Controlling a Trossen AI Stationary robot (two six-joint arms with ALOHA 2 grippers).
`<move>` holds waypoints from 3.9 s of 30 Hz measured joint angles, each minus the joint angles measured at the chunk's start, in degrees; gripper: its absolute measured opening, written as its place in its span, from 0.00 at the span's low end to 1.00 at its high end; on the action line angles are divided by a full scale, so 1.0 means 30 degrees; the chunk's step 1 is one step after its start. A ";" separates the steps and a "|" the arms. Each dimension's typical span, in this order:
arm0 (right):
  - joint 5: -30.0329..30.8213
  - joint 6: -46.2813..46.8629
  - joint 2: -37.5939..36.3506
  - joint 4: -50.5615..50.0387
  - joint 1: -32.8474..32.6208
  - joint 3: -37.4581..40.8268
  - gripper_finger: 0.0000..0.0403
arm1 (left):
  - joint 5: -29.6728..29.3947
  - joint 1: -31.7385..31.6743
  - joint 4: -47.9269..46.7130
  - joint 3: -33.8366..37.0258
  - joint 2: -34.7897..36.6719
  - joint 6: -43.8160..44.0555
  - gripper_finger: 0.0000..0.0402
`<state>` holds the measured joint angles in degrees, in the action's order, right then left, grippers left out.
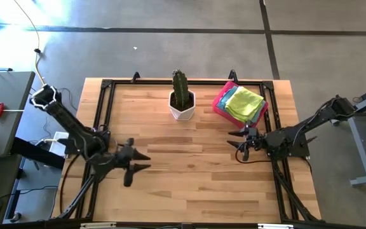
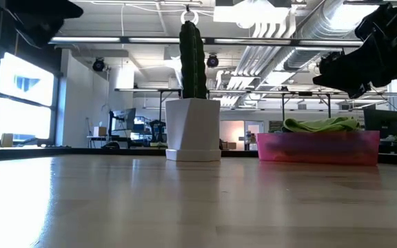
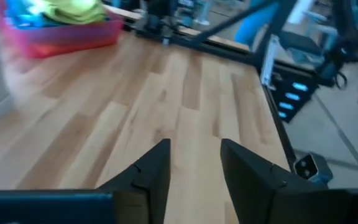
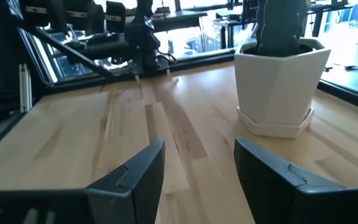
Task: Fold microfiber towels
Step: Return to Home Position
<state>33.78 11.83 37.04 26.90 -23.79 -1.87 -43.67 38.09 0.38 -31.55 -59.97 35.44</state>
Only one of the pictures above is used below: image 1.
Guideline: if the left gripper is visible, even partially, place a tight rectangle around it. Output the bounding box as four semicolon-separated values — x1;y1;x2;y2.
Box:
108;137;152;188

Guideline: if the black aluminium frame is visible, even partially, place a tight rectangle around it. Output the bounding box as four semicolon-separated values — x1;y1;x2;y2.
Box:
57;69;319;228

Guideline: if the white electronics box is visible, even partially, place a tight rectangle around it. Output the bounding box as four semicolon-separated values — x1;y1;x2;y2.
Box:
44;131;70;157

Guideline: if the silver metal bracket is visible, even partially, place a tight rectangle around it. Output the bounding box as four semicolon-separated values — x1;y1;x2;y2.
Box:
80;222;117;229
258;223;294;229

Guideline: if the yellow power cable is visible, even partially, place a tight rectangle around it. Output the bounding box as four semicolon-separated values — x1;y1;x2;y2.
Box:
13;0;47;87

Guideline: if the pink plastic bin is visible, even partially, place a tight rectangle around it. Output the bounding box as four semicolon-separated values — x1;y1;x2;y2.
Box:
212;81;270;129

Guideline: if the green cactus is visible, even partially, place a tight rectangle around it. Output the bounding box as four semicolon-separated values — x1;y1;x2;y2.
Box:
172;69;191;109

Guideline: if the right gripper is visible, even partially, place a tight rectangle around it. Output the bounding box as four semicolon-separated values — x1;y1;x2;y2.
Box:
226;126;268;162

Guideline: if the blue microfiber towel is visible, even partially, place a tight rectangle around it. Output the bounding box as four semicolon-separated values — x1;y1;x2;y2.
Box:
217;85;267;125

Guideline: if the grey metal table frame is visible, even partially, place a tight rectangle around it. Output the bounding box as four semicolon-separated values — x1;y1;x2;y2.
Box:
330;81;366;188

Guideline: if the black right camera cable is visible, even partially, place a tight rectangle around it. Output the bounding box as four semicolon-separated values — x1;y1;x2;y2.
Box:
234;141;273;165

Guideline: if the dark grey side table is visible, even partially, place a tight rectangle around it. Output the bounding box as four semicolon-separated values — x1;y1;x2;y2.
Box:
0;71;36;159

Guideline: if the green microfiber towel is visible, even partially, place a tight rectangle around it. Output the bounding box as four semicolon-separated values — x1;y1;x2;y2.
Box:
224;86;265;124

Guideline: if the white faceted plant pot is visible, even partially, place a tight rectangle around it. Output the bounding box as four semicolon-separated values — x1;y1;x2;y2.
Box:
168;90;196;121

